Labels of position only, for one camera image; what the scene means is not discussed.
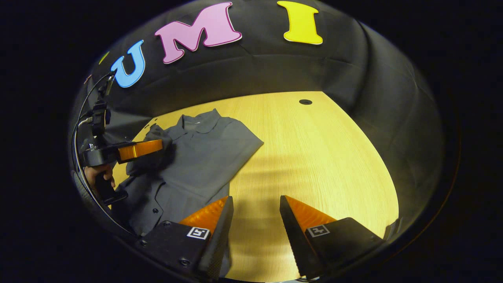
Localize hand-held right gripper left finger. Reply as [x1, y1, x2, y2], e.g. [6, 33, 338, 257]
[136, 196, 234, 280]

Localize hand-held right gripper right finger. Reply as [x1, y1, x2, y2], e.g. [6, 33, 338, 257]
[280, 195, 386, 277]

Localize grey collared shirt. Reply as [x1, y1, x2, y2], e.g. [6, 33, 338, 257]
[111, 109, 264, 277]

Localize black backdrop cloth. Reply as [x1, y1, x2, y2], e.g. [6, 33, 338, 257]
[71, 0, 446, 236]

